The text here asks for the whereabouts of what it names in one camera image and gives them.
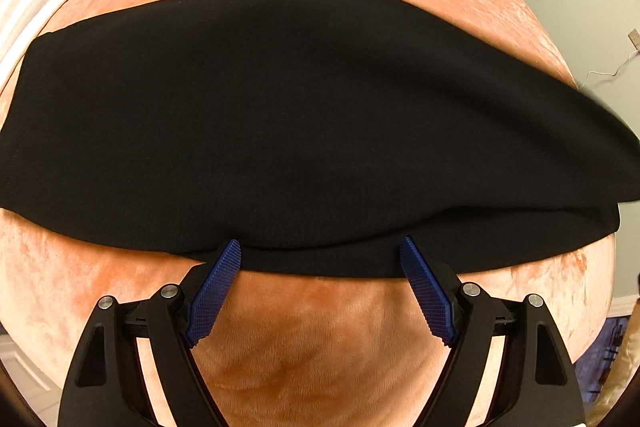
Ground white wall cable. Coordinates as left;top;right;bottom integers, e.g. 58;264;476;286
577;28;640;90

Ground black pants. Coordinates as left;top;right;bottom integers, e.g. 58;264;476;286
1;0;639;277

